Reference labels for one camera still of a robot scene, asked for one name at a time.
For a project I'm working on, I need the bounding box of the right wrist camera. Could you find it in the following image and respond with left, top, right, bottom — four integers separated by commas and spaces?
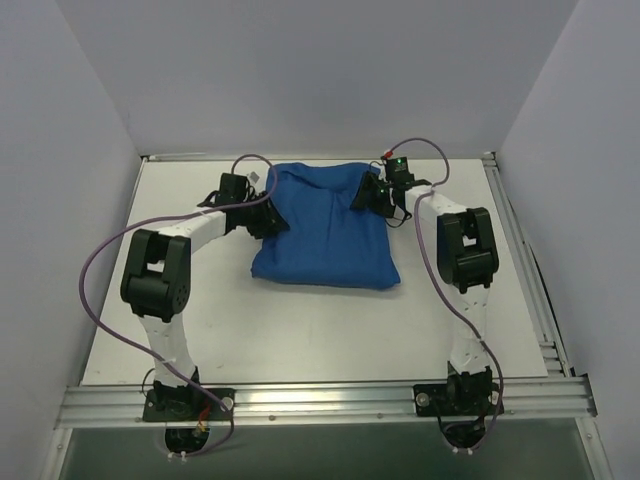
381, 151, 415, 185

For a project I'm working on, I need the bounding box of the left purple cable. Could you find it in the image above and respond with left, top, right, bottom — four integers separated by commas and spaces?
79, 153, 281, 457

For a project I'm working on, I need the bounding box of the front aluminium rail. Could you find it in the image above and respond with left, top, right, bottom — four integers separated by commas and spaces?
56, 376, 597, 429

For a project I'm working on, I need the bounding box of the aluminium rail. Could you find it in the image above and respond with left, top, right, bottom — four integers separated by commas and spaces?
482, 152, 575, 377
56, 376, 597, 429

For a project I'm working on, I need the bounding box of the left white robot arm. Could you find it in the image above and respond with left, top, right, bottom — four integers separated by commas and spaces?
120, 173, 289, 419

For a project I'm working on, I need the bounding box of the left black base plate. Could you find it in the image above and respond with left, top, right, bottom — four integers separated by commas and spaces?
142, 386, 236, 423

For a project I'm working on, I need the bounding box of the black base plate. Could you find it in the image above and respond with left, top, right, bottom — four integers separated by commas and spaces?
412, 383, 504, 418
142, 386, 236, 423

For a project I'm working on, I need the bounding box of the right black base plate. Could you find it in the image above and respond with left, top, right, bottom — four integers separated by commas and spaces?
412, 383, 504, 418

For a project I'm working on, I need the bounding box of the blue surgical drape cloth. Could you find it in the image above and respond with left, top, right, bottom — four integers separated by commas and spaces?
251, 162, 401, 290

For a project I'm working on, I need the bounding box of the right aluminium rail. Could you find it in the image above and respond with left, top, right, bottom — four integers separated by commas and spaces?
482, 152, 575, 377

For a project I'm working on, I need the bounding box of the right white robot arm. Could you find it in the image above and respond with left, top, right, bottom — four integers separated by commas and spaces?
351, 154, 499, 413

